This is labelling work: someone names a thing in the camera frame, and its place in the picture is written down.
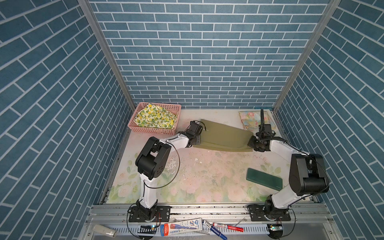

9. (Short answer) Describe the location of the pastel floral skirt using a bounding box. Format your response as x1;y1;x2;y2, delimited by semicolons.
239;110;276;133

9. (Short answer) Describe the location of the olive green skirt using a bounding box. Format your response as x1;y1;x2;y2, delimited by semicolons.
194;120;254;152

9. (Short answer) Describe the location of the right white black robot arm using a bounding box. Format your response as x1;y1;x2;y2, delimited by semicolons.
246;123;330;215

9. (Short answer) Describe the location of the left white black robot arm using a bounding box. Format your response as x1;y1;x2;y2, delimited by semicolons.
136;121;206;210

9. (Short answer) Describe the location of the pink plastic basket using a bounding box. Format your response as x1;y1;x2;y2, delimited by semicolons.
128;102;182;135

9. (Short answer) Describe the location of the dark green rectangular block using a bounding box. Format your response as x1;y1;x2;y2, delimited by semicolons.
246;168;283;191

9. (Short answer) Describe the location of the lemon print skirt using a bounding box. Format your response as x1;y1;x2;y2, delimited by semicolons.
134;104;177;129

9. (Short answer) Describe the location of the red white marker pen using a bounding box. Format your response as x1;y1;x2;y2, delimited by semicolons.
213;223;244;233

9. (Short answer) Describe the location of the blue marker pen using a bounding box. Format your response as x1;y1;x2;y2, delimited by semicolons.
203;220;228;240

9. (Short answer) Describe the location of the white red blue box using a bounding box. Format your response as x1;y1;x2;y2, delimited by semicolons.
160;218;203;237

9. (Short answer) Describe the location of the beige plastic piece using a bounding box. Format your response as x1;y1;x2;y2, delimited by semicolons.
93;225;118;238

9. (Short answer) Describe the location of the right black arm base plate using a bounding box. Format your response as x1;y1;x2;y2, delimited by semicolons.
246;204;291;222

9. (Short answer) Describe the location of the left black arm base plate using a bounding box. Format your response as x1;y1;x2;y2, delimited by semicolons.
128;205;171;223

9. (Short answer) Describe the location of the aluminium front rail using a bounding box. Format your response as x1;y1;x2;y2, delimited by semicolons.
79;202;342;240

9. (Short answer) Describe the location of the right corner aluminium post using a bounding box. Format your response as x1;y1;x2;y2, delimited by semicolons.
273;0;341;113

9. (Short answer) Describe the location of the corner aluminium post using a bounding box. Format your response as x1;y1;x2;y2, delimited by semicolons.
273;0;341;113
78;0;136;111

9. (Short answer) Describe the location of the left corner aluminium post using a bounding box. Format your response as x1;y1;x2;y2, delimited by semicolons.
78;0;136;111

